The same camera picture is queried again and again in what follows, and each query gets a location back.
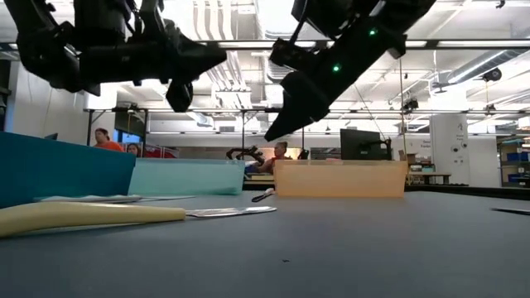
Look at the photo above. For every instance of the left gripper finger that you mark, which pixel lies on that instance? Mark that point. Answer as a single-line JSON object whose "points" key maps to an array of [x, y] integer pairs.
{"points": [[198, 58]]}

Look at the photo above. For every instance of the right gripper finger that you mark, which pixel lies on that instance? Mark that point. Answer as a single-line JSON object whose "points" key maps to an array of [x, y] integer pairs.
{"points": [[294, 116]]}

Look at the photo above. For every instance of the orange translucent plastic bin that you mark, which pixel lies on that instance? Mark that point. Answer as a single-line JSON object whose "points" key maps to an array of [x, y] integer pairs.
{"points": [[339, 178]]}

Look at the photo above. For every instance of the teal translucent plastic bin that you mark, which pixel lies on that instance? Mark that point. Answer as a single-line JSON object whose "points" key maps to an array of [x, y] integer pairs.
{"points": [[186, 178]]}

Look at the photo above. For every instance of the black background robot arm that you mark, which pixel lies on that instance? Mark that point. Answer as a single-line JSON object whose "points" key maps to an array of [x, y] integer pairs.
{"points": [[248, 152]]}

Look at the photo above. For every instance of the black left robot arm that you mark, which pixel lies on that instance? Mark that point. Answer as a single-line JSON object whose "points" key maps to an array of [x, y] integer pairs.
{"points": [[41, 54]]}

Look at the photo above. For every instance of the person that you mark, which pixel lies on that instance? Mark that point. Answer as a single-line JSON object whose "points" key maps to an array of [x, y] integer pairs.
{"points": [[133, 150], [280, 151]]}

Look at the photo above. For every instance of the blue screen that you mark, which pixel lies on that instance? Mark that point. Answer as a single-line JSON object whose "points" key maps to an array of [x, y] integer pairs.
{"points": [[124, 136]]}

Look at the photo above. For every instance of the dark blue plastic bin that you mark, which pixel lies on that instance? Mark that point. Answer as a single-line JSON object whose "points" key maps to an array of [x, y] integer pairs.
{"points": [[62, 169]]}

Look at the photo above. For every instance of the white column with signs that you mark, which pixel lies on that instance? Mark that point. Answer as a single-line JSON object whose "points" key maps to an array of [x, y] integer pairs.
{"points": [[449, 136]]}

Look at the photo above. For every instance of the wooden desk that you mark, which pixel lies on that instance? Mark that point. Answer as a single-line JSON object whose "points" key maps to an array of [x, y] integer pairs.
{"points": [[430, 176]]}

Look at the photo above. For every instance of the black ceiling speaker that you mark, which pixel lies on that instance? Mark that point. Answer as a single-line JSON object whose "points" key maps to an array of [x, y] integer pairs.
{"points": [[492, 74]]}

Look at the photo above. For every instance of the storage shelf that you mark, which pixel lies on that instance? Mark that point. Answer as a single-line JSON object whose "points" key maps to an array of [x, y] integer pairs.
{"points": [[515, 165]]}

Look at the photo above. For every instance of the silver ventilation duct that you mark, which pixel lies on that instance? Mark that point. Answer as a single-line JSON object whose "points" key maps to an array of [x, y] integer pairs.
{"points": [[476, 66], [271, 95]]}

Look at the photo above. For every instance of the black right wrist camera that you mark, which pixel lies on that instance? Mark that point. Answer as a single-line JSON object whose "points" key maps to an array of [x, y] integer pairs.
{"points": [[327, 14]]}

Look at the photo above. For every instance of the black workstation frame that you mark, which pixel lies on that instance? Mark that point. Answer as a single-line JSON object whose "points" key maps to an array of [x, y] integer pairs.
{"points": [[232, 110]]}

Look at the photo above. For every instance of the small black ceiling camera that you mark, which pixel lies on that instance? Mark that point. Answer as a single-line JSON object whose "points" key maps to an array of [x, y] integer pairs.
{"points": [[410, 104]]}

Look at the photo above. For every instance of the black overhead rail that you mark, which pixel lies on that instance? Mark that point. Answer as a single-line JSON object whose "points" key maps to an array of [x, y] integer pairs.
{"points": [[432, 44]]}

